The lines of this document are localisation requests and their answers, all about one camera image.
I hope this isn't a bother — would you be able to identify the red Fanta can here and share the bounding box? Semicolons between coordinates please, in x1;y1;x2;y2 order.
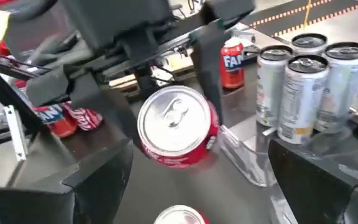
34;104;79;139
219;36;246;90

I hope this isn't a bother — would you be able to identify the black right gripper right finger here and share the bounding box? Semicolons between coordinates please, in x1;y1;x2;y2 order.
267;138;358;224

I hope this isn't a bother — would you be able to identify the silver arm base bracket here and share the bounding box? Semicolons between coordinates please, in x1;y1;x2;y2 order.
3;105;27;162

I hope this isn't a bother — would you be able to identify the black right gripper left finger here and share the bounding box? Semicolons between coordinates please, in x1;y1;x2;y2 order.
0;138;134;224

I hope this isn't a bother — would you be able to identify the red Coca-Cola can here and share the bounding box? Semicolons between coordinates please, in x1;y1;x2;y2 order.
153;204;211;224
62;102;104;131
137;85;221;169

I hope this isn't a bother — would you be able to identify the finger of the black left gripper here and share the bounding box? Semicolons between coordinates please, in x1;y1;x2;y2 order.
70;73;143;147
191;0;256;125

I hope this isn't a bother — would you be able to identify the clear plastic bin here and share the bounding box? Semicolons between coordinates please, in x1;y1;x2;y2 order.
218;124;358;224
255;71;358;153

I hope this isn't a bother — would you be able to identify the yellow floor cable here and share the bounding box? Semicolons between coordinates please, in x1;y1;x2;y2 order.
303;0;312;29

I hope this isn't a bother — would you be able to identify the black mat with striped edge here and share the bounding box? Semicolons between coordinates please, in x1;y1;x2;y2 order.
241;0;358;38

